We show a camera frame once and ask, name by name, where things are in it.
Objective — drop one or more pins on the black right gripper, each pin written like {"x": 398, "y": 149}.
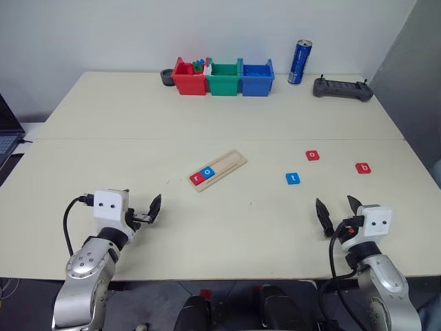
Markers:
{"x": 355, "y": 222}

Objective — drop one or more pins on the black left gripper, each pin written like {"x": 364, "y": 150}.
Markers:
{"x": 139, "y": 218}

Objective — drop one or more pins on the red letter tile b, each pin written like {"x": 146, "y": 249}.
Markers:
{"x": 363, "y": 168}

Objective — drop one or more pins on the blue letter tile t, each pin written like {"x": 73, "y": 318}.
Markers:
{"x": 293, "y": 178}

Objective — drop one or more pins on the red letter tile o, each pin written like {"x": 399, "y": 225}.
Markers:
{"x": 313, "y": 155}

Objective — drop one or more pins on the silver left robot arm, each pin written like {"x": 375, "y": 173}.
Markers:
{"x": 86, "y": 262}

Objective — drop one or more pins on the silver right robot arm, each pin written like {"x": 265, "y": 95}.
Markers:
{"x": 382, "y": 276}

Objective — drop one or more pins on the red letter tile r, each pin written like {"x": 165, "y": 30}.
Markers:
{"x": 196, "y": 178}

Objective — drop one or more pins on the blue letter tile o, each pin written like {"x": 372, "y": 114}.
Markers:
{"x": 207, "y": 172}

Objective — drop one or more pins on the wooden letter tray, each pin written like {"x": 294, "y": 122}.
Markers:
{"x": 224, "y": 167}

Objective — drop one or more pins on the dark rounded shape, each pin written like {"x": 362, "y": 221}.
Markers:
{"x": 193, "y": 315}
{"x": 280, "y": 310}

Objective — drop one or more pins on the small red floor marker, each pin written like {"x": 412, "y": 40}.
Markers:
{"x": 206, "y": 294}

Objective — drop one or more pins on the grey remote controller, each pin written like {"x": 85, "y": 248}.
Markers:
{"x": 342, "y": 90}

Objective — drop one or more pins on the dark round bowl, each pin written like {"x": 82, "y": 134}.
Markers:
{"x": 167, "y": 78}

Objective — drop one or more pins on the red plastic bin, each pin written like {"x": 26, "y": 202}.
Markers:
{"x": 187, "y": 84}

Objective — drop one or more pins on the green plastic bin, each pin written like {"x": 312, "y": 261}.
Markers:
{"x": 222, "y": 86}

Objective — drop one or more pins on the small coloured toy bricks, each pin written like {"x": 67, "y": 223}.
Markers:
{"x": 197, "y": 66}

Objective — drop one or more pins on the dark laptop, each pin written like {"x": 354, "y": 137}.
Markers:
{"x": 8, "y": 138}

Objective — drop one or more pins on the white plastic piece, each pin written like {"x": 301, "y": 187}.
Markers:
{"x": 207, "y": 67}

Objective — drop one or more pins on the blue plastic bin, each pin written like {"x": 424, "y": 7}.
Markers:
{"x": 256, "y": 87}

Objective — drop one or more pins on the blue drink can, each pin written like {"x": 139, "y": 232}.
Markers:
{"x": 299, "y": 63}

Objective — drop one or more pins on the blue toy bricks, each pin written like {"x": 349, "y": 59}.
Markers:
{"x": 256, "y": 73}

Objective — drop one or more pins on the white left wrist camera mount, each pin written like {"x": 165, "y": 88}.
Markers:
{"x": 108, "y": 207}

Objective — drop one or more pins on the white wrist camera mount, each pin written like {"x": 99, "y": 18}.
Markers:
{"x": 108, "y": 207}
{"x": 377, "y": 224}

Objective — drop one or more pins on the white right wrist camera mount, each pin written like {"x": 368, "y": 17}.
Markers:
{"x": 377, "y": 224}

